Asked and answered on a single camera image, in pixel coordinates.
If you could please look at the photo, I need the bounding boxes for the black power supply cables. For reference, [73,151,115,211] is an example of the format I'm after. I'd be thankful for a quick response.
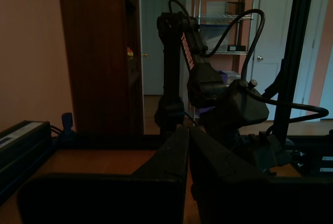
[49,126,65,138]

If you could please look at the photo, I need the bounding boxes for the clear bin colourful contents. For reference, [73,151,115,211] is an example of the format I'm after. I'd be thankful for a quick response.
[218,70,242,84]

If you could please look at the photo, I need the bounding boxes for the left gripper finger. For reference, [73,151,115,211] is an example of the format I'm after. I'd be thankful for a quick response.
[17,126,190,224]
[188,126,333,224]

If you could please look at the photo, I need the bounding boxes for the white panel door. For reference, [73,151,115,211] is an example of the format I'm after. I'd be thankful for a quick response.
[246,0,297,122]

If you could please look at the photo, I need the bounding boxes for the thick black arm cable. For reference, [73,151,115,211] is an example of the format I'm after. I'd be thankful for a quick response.
[204,9,266,81]

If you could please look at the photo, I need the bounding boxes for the black wire organizer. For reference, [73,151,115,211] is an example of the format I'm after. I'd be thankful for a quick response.
[225,2,245,16]

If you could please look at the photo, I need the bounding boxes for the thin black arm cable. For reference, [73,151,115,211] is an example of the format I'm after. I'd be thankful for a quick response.
[168,0,193,20]

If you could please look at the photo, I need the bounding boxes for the black aluminium frame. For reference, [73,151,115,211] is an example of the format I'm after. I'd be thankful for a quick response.
[50,0,333,178]

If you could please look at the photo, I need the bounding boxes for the purple plastic bin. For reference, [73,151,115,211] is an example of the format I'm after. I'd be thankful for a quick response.
[195,105,217,118]

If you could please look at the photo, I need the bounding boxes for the dark wooden cabinet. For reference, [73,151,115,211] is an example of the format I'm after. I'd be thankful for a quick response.
[57,0,144,136]

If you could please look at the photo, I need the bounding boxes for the white door ajar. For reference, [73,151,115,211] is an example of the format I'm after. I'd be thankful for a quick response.
[296,0,330,122]

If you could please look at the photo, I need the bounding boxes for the grey camera cable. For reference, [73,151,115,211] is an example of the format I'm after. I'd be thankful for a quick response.
[247,87,330,135]

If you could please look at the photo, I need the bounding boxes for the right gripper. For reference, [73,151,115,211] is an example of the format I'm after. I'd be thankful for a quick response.
[214,79,290,170]

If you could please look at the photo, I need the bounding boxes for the black power supply box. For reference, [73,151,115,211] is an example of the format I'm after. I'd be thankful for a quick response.
[0,121,52,204]

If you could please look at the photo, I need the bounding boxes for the clear bin blue lid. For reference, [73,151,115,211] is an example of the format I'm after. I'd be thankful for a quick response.
[199,24,233,53]

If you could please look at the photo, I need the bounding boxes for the small black box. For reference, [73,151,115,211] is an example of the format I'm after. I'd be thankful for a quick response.
[226,44,247,52]

